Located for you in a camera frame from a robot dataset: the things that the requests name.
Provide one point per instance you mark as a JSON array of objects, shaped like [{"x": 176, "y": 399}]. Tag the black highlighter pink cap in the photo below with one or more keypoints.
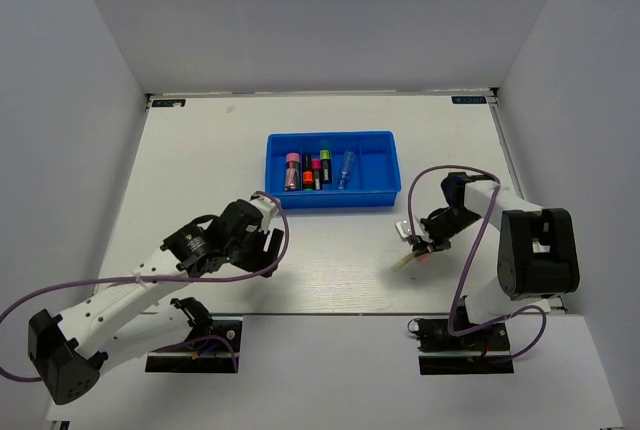
[{"x": 317, "y": 172}]

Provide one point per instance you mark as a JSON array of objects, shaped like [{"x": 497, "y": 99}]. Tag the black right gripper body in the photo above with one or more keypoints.
[{"x": 439, "y": 229}]

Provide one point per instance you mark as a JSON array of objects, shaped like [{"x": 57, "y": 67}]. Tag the glue stick pink cap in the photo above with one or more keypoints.
[{"x": 292, "y": 172}]

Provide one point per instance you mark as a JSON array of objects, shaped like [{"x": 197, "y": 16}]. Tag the black highlighter yellow cap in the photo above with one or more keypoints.
[{"x": 325, "y": 159}]

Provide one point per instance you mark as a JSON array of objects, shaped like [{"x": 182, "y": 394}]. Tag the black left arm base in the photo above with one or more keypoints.
[{"x": 219, "y": 353}]

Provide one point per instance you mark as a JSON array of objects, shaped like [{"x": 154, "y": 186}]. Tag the thin yellow highlighter pen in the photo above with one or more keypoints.
[{"x": 402, "y": 262}]

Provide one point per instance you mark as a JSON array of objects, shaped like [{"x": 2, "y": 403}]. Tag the blue corner label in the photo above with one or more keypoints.
[
  {"x": 168, "y": 103},
  {"x": 469, "y": 100}
]

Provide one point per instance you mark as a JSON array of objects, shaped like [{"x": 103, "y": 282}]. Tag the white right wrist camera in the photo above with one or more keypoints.
[{"x": 405, "y": 229}]

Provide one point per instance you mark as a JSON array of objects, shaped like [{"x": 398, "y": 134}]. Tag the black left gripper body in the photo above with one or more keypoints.
[{"x": 248, "y": 253}]

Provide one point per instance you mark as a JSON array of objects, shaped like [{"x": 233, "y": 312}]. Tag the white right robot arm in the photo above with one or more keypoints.
[{"x": 537, "y": 256}]

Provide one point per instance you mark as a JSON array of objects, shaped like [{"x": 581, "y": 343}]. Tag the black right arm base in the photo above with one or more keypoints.
[{"x": 486, "y": 352}]

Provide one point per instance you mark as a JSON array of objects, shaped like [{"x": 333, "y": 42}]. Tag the right blue corner label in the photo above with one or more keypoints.
[{"x": 469, "y": 100}]

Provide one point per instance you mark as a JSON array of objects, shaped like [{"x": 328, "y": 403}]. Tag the left blue corner label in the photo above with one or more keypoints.
[{"x": 168, "y": 103}]

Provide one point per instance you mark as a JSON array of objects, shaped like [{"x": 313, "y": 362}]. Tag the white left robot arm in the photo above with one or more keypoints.
[{"x": 134, "y": 315}]

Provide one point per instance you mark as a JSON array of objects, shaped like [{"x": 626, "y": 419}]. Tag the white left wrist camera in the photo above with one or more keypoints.
[{"x": 267, "y": 208}]

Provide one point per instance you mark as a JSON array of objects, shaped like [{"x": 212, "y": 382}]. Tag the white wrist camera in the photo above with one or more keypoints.
[
  {"x": 267, "y": 208},
  {"x": 405, "y": 229}
]

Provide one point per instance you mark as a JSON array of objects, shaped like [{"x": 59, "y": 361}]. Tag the blue plastic divided tray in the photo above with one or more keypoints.
[{"x": 375, "y": 178}]

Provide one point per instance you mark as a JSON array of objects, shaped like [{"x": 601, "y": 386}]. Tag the black highlighter orange cap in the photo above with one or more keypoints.
[{"x": 307, "y": 172}]

